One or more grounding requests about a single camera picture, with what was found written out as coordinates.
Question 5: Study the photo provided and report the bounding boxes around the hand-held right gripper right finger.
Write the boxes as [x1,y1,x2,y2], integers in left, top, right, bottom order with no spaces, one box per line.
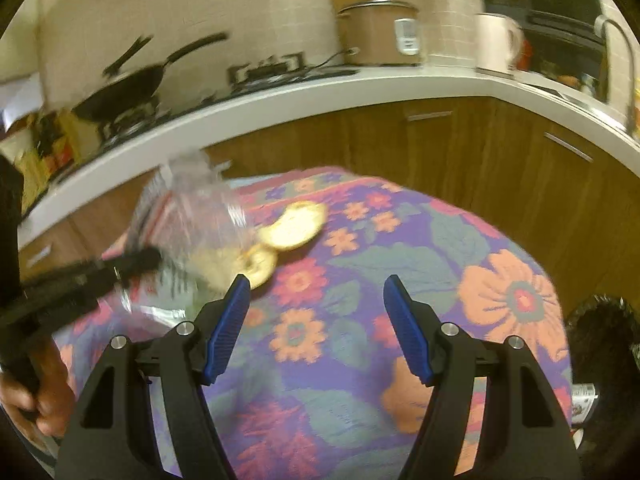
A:
[383,273,585,480]

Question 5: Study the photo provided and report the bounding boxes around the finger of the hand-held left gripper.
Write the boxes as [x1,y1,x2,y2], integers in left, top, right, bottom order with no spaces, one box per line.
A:
[95,246,165,286]

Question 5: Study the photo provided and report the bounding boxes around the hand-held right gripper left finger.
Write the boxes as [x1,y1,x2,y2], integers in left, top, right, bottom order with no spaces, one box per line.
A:
[54,273,251,480]

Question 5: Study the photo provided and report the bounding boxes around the orange peel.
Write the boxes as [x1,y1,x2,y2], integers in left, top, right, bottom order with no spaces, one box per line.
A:
[235,246,278,291]
[257,201,328,251]

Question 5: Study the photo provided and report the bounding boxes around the clear plastic bag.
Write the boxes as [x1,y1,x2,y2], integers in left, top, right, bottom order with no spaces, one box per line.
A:
[117,150,253,323]

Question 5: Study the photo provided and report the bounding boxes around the black bagged trash bin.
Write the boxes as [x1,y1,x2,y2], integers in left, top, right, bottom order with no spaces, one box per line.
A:
[562,294,640,461]

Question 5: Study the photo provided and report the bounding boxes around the person's left hand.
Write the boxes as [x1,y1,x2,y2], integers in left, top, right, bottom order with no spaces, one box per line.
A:
[0,332,77,438]

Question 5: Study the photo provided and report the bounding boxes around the floral tablecloth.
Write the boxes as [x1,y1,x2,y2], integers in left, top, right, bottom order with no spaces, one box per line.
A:
[52,165,573,480]

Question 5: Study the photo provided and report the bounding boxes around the sauce bottle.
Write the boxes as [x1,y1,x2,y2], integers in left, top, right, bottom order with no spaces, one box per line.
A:
[30,110,83,178]

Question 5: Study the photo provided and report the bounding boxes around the black wok with lid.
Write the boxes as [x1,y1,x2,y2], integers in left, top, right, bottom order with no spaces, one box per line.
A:
[72,32,231,123]

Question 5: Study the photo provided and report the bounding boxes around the wooden base cabinets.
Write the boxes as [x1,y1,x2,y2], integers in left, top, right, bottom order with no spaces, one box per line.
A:
[20,95,640,321]

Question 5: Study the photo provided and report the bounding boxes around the black gas stove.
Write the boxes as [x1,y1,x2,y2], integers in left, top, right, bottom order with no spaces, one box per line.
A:
[70,51,361,161]

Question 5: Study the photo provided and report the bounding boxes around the brown rice cooker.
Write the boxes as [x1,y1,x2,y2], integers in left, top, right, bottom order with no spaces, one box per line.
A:
[336,0,423,67]

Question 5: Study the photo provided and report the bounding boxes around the white electric kettle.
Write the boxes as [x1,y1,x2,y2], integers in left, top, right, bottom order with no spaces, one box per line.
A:
[474,12,523,78]

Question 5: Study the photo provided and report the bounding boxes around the steel kitchen faucet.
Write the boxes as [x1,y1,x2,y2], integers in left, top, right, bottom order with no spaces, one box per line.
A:
[594,16,636,126]

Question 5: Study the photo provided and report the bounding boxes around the black power cord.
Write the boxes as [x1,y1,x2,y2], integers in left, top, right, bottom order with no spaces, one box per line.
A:
[305,47,361,71]

